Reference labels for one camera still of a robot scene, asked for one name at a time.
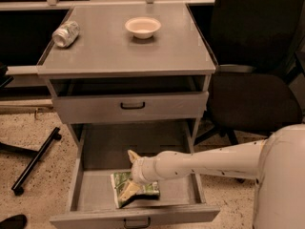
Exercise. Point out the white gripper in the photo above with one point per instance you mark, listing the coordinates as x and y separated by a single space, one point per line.
138 170

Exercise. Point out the green jalapeno chip bag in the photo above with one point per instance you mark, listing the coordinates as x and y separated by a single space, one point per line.
148 191

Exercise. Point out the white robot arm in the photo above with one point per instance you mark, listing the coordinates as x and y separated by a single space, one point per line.
276 164

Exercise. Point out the open grey middle drawer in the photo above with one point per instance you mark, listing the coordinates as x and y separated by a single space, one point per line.
102 151

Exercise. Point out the closed grey top drawer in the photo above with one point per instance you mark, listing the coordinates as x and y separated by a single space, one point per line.
129 107

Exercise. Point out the grey drawer cabinet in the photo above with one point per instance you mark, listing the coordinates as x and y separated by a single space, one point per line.
106 59

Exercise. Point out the black stand leg with casters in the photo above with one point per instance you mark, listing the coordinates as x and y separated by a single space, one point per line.
35 156

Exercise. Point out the black shoe tip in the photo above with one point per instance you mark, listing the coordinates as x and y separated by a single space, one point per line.
14 222

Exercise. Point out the silver green soda can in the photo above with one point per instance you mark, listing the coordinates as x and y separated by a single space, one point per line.
65 35

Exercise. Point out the black office chair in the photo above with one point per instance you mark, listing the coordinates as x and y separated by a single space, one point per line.
254 46

